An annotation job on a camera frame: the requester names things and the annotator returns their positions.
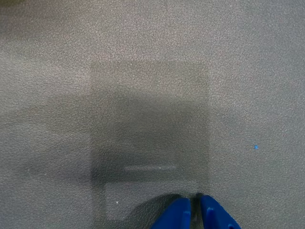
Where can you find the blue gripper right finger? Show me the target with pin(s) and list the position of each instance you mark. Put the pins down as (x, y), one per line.
(214, 214)

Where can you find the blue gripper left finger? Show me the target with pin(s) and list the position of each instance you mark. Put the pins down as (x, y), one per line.
(177, 214)

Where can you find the transparent rectangular film patch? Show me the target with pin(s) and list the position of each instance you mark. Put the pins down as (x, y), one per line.
(147, 95)

